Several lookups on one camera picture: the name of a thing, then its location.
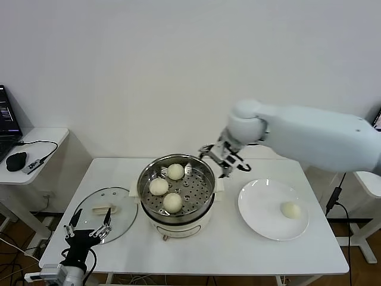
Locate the white side desk with mouse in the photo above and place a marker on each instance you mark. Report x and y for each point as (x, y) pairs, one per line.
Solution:
(50, 134)

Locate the white round plate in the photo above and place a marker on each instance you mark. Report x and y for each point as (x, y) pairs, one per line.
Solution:
(262, 214)

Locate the grey usb hub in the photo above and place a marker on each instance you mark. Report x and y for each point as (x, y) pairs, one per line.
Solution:
(32, 167)

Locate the black computer mouse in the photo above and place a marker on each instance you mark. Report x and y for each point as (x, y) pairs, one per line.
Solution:
(16, 161)

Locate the black laptop with bright windows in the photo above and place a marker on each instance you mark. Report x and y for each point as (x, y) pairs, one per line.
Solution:
(378, 119)

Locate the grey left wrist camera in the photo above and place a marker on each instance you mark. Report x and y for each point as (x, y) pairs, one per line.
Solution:
(52, 271)

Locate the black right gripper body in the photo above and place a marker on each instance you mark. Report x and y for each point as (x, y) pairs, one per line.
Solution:
(226, 156)

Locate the white steamed baozi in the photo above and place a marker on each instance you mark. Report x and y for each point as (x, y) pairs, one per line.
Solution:
(172, 203)
(175, 172)
(158, 187)
(291, 210)

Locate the white wall socket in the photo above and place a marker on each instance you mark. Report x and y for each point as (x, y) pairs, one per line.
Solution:
(49, 195)

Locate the stainless steel steamer basket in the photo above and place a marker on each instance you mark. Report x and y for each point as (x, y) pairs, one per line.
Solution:
(193, 190)

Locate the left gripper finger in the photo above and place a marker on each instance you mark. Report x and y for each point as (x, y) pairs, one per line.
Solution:
(107, 218)
(76, 218)

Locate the white side desk with label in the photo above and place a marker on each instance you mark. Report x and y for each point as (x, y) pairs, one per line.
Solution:
(369, 186)

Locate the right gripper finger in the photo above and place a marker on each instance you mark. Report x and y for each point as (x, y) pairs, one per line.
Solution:
(226, 172)
(206, 149)

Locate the white electric cooker base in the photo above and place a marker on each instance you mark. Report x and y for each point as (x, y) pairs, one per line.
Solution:
(178, 230)

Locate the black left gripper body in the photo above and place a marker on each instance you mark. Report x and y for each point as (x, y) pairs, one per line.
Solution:
(80, 239)

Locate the black laptop with dark screen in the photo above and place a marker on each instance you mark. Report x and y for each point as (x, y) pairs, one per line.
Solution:
(6, 113)

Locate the round glass pot lid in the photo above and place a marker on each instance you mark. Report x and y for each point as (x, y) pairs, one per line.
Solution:
(125, 208)

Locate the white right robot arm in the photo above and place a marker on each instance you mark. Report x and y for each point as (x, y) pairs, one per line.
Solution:
(297, 131)

